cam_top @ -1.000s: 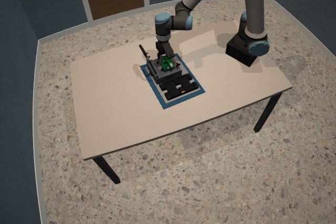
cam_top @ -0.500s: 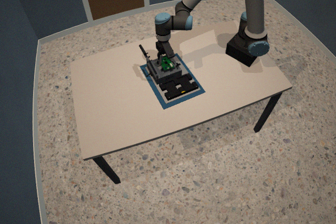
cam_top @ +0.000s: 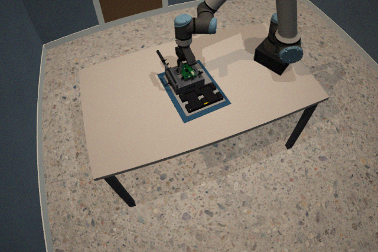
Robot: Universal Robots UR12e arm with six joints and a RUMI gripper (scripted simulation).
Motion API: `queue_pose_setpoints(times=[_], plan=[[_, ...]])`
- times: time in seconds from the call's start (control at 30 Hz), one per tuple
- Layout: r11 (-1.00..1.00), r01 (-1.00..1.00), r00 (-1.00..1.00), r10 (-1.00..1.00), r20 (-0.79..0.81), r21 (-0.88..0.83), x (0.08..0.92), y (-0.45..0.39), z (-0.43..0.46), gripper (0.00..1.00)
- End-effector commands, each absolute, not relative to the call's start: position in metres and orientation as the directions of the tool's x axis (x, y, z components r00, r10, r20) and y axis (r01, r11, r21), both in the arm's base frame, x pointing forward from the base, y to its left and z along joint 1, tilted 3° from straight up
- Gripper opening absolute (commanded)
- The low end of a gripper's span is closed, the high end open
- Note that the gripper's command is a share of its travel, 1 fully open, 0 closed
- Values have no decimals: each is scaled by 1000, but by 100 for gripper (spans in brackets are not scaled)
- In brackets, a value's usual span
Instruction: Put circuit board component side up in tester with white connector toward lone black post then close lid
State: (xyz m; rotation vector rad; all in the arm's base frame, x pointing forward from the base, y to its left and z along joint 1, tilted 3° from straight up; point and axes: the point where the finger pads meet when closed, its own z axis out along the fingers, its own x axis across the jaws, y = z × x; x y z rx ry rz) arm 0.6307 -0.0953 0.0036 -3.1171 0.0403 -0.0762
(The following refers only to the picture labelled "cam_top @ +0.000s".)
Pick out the green circuit board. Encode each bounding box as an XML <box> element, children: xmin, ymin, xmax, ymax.
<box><xmin>181</xmin><ymin>62</ymin><xmax>196</xmax><ymax>79</ymax></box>

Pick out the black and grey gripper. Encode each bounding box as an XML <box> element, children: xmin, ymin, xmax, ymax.
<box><xmin>175</xmin><ymin>45</ymin><xmax>190</xmax><ymax>74</ymax></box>

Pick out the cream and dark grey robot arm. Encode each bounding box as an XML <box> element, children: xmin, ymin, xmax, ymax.
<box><xmin>174</xmin><ymin>0</ymin><xmax>304</xmax><ymax>66</ymax></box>

